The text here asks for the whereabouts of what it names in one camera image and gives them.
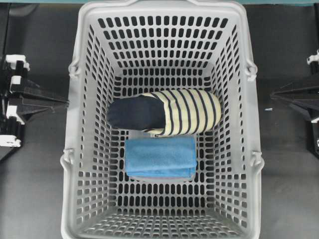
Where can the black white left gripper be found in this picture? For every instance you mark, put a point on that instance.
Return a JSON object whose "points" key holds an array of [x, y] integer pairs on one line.
{"points": [[13, 114]]}

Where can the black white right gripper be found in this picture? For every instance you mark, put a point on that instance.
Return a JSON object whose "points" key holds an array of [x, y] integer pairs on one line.
{"points": [[304, 97]]}

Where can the grey plastic shopping basket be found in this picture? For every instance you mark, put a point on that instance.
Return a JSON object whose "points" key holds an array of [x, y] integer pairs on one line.
{"points": [[128, 47]]}

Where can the folded blue cloth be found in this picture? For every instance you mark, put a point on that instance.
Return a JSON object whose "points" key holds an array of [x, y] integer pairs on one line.
{"points": [[167, 157]]}

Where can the striped cream navy slipper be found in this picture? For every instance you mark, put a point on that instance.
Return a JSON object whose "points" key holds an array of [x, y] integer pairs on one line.
{"points": [[167, 113]]}

